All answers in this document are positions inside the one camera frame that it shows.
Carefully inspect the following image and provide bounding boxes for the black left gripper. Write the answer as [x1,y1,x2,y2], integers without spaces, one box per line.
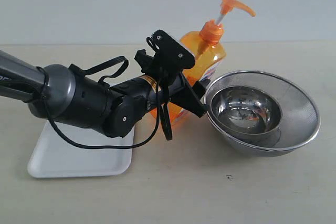
[110,73,209,118]

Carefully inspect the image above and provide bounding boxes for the orange dish soap pump bottle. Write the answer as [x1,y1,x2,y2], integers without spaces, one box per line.
[147,0,256,130]

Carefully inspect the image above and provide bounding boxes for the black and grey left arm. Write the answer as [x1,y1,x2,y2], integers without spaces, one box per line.
[1,50,209,137]

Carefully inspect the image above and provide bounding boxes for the small stainless steel bowl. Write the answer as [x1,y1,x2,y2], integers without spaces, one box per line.
[211,86,282,147]

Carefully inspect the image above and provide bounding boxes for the steel mesh strainer basket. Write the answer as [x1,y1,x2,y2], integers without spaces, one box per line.
[204,70,321,157]

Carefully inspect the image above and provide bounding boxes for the white rectangular plastic tray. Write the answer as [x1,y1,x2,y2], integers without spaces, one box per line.
[27,122,134,178]

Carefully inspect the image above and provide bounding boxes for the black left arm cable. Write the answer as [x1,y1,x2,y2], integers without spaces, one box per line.
[0,37,174,150]

